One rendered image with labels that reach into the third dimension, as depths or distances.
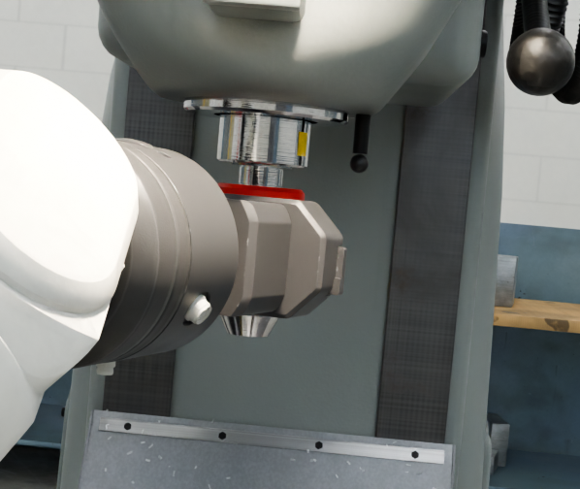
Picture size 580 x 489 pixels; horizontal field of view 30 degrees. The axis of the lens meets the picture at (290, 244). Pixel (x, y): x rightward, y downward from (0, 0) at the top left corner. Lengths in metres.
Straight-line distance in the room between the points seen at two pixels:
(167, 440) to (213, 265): 0.54
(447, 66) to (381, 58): 0.18
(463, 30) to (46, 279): 0.44
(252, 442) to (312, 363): 0.09
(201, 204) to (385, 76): 0.13
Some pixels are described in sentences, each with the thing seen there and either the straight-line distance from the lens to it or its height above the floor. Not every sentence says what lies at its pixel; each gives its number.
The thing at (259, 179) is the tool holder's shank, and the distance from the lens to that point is 0.55.
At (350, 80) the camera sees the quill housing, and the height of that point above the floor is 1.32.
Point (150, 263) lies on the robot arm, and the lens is 0.38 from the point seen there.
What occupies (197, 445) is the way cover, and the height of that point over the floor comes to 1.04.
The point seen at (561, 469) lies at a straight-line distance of 4.59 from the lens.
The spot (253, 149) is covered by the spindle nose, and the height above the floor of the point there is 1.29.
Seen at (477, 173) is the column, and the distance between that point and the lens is 0.94.
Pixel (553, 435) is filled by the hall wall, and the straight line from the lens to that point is 4.95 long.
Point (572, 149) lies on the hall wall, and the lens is 4.86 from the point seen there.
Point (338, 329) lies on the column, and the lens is 0.94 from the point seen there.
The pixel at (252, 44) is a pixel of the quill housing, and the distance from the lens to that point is 0.48.
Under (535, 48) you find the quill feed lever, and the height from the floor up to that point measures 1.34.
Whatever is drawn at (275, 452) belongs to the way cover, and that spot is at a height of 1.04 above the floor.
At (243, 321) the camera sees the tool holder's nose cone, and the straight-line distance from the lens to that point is 0.55.
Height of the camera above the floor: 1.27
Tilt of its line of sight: 3 degrees down
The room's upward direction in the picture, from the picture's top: 5 degrees clockwise
